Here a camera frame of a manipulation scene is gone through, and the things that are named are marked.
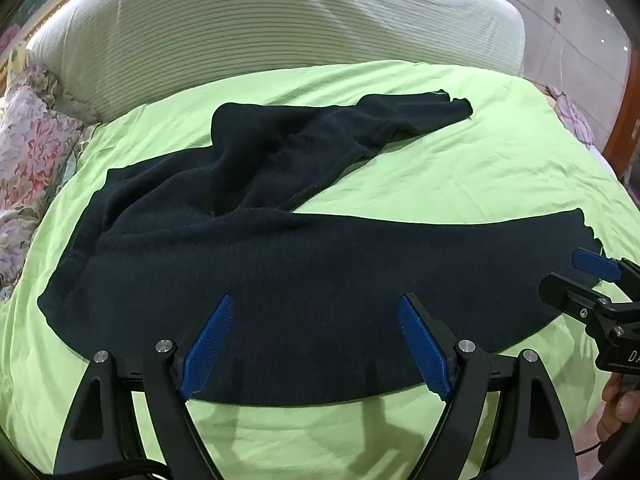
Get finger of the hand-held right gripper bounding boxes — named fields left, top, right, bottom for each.
left=571, top=248, right=640, bottom=291
left=539, top=272, right=618, bottom=322

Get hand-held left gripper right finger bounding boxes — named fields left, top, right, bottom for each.
left=397, top=293, right=579, bottom=480

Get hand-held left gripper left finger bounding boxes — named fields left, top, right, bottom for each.
left=54, top=293, right=236, bottom=480

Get black pants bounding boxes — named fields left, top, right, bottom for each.
left=37, top=89, right=603, bottom=407

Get person's right hand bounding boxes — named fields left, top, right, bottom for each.
left=597, top=373, right=640, bottom=442

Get wooden display cabinet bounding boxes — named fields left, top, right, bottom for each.
left=602, top=52, right=640, bottom=188

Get pink floral cloth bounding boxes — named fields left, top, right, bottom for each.
left=546, top=85, right=599, bottom=150

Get green bed sheet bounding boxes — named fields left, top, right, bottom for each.
left=0, top=60, right=640, bottom=480

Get floral pillow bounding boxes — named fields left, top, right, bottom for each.
left=0, top=42, right=99, bottom=302

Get white striped bolster pillow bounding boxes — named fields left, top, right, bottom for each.
left=25, top=0, right=526, bottom=124

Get thin black cable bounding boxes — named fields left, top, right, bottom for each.
left=574, top=439, right=609, bottom=459

